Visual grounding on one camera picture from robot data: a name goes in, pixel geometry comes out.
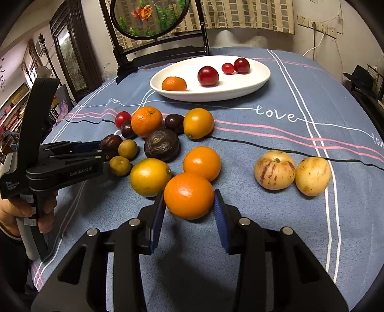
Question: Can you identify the yellow pepino melon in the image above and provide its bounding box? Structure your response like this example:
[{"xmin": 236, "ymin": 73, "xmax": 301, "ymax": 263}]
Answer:
[{"xmin": 295, "ymin": 157, "xmax": 332, "ymax": 197}]

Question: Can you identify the round painted screen black stand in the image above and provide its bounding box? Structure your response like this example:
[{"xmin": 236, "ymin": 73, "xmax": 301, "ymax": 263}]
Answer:
[{"xmin": 99, "ymin": 0, "xmax": 211, "ymax": 85}]

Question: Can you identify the purple cloth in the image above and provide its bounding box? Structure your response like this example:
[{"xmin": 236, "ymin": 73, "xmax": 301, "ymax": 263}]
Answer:
[{"xmin": 57, "ymin": 99, "xmax": 74, "ymax": 121}]

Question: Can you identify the white oval plate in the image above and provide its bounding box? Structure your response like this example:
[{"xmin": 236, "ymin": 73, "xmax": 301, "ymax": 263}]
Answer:
[{"xmin": 150, "ymin": 56, "xmax": 271, "ymax": 102}]

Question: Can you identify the bookshelf with books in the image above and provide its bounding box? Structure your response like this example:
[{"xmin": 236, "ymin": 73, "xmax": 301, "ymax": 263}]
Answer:
[{"xmin": 0, "ymin": 84, "xmax": 30, "ymax": 134}]

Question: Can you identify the yellow citrus fruit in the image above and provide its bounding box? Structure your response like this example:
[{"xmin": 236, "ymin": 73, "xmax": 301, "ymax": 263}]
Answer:
[
  {"xmin": 183, "ymin": 108, "xmax": 215, "ymax": 140},
  {"xmin": 130, "ymin": 158, "xmax": 172, "ymax": 198}
]

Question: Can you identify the orange tangerine with stem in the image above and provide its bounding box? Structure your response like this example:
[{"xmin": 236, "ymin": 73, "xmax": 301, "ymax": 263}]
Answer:
[{"xmin": 131, "ymin": 106, "xmax": 163, "ymax": 138}]

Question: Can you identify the blue striped tablecloth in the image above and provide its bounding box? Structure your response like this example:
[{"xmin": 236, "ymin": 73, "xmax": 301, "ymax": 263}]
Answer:
[{"xmin": 28, "ymin": 48, "xmax": 384, "ymax": 312}]

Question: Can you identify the white power cable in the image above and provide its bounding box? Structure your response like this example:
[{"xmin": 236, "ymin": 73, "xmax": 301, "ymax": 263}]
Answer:
[{"xmin": 302, "ymin": 29, "xmax": 326, "ymax": 57}]

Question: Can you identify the dark purple plum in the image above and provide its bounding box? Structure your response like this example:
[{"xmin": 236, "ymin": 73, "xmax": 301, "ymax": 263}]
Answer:
[
  {"xmin": 120, "ymin": 120, "xmax": 138, "ymax": 139},
  {"xmin": 164, "ymin": 114, "xmax": 185, "ymax": 134}
]

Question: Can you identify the purple striped pepino melon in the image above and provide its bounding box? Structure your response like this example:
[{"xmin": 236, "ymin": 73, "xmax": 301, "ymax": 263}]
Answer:
[{"xmin": 254, "ymin": 150, "xmax": 296, "ymax": 190}]

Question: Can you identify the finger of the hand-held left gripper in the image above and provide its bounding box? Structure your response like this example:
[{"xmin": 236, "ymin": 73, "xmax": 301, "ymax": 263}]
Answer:
[
  {"xmin": 40, "ymin": 140, "xmax": 104, "ymax": 156},
  {"xmin": 44, "ymin": 149, "xmax": 120, "ymax": 165}
]

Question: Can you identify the round orange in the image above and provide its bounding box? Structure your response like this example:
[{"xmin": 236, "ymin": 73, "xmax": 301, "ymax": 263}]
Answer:
[
  {"xmin": 164, "ymin": 172, "xmax": 215, "ymax": 220},
  {"xmin": 183, "ymin": 147, "xmax": 222, "ymax": 182}
]

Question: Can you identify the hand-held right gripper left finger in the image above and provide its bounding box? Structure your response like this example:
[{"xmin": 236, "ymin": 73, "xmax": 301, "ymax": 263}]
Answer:
[{"xmin": 31, "ymin": 192, "xmax": 167, "ymax": 312}]

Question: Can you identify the black hat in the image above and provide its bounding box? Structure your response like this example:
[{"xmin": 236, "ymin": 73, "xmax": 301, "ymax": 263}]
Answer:
[{"xmin": 343, "ymin": 65, "xmax": 379, "ymax": 90}]

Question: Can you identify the red cherry tomato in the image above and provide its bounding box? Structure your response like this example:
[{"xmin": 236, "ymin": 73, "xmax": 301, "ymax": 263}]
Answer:
[{"xmin": 115, "ymin": 111, "xmax": 132, "ymax": 128}]

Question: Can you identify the brown longan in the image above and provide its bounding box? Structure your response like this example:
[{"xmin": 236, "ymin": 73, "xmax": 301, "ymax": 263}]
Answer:
[
  {"xmin": 118, "ymin": 139, "xmax": 138, "ymax": 159},
  {"xmin": 109, "ymin": 156, "xmax": 132, "ymax": 176}
]

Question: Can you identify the dark wood framed painting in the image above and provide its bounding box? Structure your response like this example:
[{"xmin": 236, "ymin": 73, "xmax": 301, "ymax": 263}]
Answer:
[{"xmin": 49, "ymin": 0, "xmax": 102, "ymax": 94}]

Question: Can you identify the person's left hand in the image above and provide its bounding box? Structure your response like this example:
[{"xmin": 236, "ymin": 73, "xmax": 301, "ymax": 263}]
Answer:
[{"xmin": 0, "ymin": 191, "xmax": 58, "ymax": 234}]

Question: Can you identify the small dark brown fruit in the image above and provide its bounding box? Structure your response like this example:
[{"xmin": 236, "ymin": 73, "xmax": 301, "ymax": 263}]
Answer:
[{"xmin": 100, "ymin": 134, "xmax": 123, "ymax": 159}]

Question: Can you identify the beige checked curtain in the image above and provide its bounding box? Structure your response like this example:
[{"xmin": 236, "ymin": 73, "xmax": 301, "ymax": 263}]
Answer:
[{"xmin": 115, "ymin": 0, "xmax": 296, "ymax": 50}]

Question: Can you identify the small orange tangerine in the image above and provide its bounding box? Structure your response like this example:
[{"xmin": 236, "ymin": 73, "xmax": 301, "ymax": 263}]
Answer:
[{"xmin": 162, "ymin": 76, "xmax": 187, "ymax": 92}]

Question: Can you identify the large red plum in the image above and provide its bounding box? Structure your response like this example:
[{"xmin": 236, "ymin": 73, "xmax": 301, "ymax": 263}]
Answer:
[{"xmin": 197, "ymin": 66, "xmax": 219, "ymax": 87}]

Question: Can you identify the white double wall socket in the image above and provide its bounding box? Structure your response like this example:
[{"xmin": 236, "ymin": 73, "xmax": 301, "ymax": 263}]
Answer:
[{"xmin": 312, "ymin": 21, "xmax": 337, "ymax": 38}]

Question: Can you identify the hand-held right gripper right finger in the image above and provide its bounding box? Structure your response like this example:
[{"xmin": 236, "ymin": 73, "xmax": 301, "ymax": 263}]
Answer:
[{"xmin": 213, "ymin": 190, "xmax": 350, "ymax": 312}]

